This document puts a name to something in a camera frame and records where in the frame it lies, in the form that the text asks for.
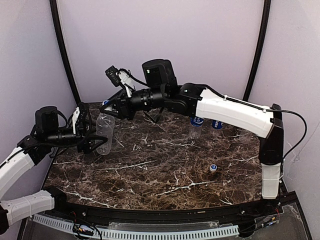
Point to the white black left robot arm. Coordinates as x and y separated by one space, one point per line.
45 135

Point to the black corner post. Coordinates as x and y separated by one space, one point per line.
258 49
63 50

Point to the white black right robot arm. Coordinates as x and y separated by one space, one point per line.
200 100

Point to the black right corner post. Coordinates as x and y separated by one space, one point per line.
258 49

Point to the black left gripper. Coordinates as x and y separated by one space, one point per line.
83 136

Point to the black left corner post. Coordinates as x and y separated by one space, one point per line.
63 50

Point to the clear bottle blue pepsi label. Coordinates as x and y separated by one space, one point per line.
195 127

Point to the black front table rail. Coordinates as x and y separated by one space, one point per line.
237 214

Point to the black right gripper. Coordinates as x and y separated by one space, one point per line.
124 105

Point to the right wrist camera with heatsink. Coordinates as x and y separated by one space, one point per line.
121 78

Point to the white slotted cable duct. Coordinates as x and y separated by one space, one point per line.
137 231

